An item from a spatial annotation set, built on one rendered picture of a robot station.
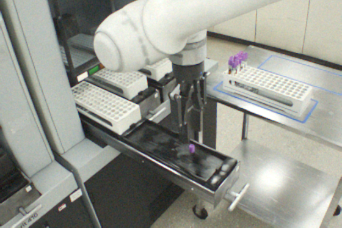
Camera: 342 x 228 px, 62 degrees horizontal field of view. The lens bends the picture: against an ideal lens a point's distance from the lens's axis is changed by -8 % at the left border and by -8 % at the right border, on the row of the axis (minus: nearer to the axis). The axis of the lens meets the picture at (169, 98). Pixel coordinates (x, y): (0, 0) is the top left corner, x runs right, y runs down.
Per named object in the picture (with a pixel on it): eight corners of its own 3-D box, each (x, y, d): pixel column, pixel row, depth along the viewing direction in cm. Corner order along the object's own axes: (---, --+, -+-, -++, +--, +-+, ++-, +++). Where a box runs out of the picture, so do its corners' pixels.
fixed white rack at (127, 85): (80, 80, 126) (77, 67, 123) (99, 70, 132) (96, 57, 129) (130, 102, 110) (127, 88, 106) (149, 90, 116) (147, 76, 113)
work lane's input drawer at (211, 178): (62, 120, 115) (55, 101, 110) (89, 102, 124) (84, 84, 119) (228, 218, 75) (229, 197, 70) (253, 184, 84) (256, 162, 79)
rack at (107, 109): (66, 107, 111) (62, 93, 107) (87, 94, 117) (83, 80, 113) (121, 137, 94) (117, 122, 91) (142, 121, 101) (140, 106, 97)
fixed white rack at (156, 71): (107, 65, 136) (105, 52, 132) (123, 56, 142) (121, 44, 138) (157, 84, 119) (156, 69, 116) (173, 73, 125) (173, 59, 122)
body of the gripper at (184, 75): (185, 48, 76) (187, 80, 81) (163, 62, 71) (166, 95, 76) (211, 55, 72) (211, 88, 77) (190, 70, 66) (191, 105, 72)
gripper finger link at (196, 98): (182, 77, 76) (185, 74, 76) (191, 107, 84) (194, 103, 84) (195, 82, 74) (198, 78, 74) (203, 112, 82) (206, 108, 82)
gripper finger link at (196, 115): (190, 108, 83) (192, 107, 83) (191, 128, 87) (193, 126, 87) (200, 112, 81) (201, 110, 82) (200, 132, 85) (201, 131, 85)
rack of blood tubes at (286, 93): (221, 88, 110) (221, 73, 107) (236, 76, 116) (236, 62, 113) (299, 117, 93) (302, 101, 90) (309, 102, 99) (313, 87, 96)
